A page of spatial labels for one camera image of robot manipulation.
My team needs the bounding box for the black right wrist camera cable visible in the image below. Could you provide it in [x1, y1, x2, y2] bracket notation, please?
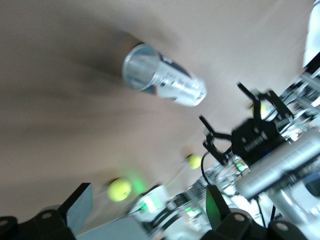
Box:
[200, 151, 216, 187]

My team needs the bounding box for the brown table mat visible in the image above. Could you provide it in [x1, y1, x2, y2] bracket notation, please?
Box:
[0, 0, 320, 238]

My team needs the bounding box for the white blue tennis ball can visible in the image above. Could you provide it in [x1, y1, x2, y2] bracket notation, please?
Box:
[121, 43, 209, 108]

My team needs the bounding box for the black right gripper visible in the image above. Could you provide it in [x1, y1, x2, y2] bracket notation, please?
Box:
[198, 82, 295, 165]

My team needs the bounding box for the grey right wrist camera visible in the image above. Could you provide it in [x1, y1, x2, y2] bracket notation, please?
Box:
[235, 136, 320, 200]

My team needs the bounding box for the yellow tennis ball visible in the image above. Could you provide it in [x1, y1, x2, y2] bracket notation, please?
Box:
[250, 102, 268, 118]
[106, 177, 133, 203]
[186, 154, 203, 170]

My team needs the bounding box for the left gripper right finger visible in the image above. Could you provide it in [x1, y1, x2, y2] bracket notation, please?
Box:
[204, 184, 231, 230]

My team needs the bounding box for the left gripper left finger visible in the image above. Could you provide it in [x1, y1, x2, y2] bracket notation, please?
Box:
[59, 182, 94, 235]

